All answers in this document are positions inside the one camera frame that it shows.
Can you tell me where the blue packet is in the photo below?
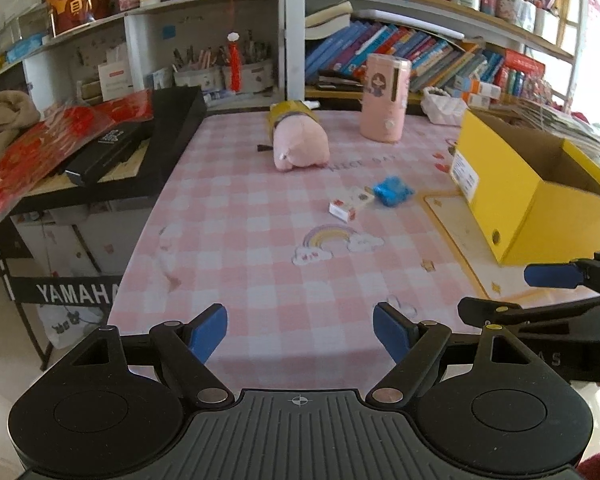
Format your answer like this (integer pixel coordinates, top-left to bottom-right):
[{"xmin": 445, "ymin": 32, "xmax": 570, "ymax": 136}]
[{"xmin": 372, "ymin": 176, "xmax": 412, "ymax": 207}]

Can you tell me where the black keyboard stand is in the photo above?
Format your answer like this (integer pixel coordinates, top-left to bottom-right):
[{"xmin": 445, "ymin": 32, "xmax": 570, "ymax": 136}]
[{"xmin": 0, "ymin": 205, "xmax": 126, "ymax": 372}]

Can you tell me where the white quilted pouch bead handle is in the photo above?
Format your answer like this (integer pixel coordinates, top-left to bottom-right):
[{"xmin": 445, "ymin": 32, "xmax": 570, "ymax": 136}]
[{"xmin": 422, "ymin": 86, "xmax": 469, "ymax": 125}]

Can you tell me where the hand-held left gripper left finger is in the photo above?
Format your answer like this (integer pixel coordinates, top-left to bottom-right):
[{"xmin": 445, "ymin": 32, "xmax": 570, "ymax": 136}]
[{"xmin": 72, "ymin": 303, "xmax": 235, "ymax": 409}]

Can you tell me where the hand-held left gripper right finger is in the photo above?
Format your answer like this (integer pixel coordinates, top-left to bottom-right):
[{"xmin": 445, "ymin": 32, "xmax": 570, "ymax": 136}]
[{"xmin": 365, "ymin": 302, "xmax": 531, "ymax": 407}]

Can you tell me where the red printed packet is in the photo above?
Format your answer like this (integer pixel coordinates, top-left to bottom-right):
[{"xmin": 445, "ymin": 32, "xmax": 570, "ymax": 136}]
[
  {"xmin": 0, "ymin": 105, "xmax": 119, "ymax": 216},
  {"xmin": 92, "ymin": 91, "xmax": 155, "ymax": 124}
]

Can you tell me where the pink humidifier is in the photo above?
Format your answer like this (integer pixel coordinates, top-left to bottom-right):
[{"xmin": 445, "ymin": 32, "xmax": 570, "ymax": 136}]
[{"xmin": 360, "ymin": 53, "xmax": 412, "ymax": 142}]

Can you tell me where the black long box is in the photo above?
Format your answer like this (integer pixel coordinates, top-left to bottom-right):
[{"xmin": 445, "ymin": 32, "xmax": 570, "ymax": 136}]
[{"xmin": 65, "ymin": 122, "xmax": 149, "ymax": 186}]

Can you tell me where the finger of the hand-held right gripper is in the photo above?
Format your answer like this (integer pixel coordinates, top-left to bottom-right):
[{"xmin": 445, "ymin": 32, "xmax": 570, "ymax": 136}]
[
  {"xmin": 524, "ymin": 251, "xmax": 600, "ymax": 296},
  {"xmin": 457, "ymin": 296, "xmax": 600, "ymax": 334}
]

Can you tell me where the white bookshelf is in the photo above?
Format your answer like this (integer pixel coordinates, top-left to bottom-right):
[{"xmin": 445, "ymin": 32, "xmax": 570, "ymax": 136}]
[{"xmin": 0, "ymin": 0, "xmax": 589, "ymax": 117}]

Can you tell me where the white box red label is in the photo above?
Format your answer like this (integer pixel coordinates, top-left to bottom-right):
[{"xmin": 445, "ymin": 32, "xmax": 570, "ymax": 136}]
[{"xmin": 98, "ymin": 62, "xmax": 131, "ymax": 101}]

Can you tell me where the black electronic keyboard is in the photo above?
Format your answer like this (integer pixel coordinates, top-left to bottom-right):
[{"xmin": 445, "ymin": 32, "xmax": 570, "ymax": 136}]
[{"xmin": 0, "ymin": 86, "xmax": 207, "ymax": 216}]

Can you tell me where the row of leaning books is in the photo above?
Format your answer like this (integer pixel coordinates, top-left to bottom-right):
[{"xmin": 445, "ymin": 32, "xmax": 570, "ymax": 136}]
[{"xmin": 305, "ymin": 20, "xmax": 506, "ymax": 94}]

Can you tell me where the pink plush pig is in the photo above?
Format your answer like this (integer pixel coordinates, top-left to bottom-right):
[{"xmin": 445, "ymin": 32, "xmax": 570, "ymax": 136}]
[{"xmin": 272, "ymin": 112, "xmax": 329, "ymax": 172}]

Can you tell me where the yellow tape roll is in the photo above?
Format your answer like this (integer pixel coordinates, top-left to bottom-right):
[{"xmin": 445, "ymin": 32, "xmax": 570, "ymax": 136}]
[{"xmin": 267, "ymin": 101, "xmax": 321, "ymax": 138}]

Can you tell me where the white flat board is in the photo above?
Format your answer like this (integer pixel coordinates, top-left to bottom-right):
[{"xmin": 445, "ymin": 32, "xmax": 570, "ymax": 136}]
[{"xmin": 352, "ymin": 10, "xmax": 466, "ymax": 39}]

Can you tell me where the stack of papers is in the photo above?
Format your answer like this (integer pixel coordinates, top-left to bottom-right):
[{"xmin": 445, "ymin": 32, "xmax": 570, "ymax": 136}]
[{"xmin": 510, "ymin": 97, "xmax": 600, "ymax": 162}]

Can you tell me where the pink checked tablecloth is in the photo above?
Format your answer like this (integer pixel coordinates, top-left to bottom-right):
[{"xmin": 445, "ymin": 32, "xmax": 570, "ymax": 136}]
[{"xmin": 107, "ymin": 110, "xmax": 600, "ymax": 376}]

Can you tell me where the red tassel ornament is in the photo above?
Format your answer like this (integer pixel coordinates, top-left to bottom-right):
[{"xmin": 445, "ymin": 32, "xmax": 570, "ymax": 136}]
[{"xmin": 226, "ymin": 32, "xmax": 244, "ymax": 94}]

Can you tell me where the yellow cardboard box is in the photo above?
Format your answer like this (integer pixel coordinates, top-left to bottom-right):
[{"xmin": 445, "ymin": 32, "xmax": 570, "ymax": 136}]
[{"xmin": 450, "ymin": 109, "xmax": 600, "ymax": 267}]

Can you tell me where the red printed box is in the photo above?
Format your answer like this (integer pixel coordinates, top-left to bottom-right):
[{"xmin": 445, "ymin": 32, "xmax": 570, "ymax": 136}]
[{"xmin": 500, "ymin": 49, "xmax": 547, "ymax": 99}]

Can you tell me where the white printed bag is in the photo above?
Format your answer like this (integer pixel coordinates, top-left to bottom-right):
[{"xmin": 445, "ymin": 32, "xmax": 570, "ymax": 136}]
[{"xmin": 36, "ymin": 305, "xmax": 106, "ymax": 350}]

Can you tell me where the thick beige book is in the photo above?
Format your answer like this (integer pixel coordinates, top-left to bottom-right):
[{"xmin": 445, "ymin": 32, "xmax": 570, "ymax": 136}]
[{"xmin": 305, "ymin": 1, "xmax": 354, "ymax": 41}]

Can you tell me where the grey pen holder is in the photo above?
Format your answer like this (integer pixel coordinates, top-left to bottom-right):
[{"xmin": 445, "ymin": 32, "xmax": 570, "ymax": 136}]
[
  {"xmin": 222, "ymin": 60, "xmax": 274, "ymax": 94},
  {"xmin": 174, "ymin": 65, "xmax": 225, "ymax": 92}
]

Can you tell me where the red white small box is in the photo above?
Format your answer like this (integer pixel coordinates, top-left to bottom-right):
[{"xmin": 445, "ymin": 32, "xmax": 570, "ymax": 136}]
[{"xmin": 328, "ymin": 199, "xmax": 359, "ymax": 222}]

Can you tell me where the beige cloth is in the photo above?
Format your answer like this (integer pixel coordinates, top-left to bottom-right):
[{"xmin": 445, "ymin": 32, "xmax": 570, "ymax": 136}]
[{"xmin": 0, "ymin": 91, "xmax": 44, "ymax": 166}]

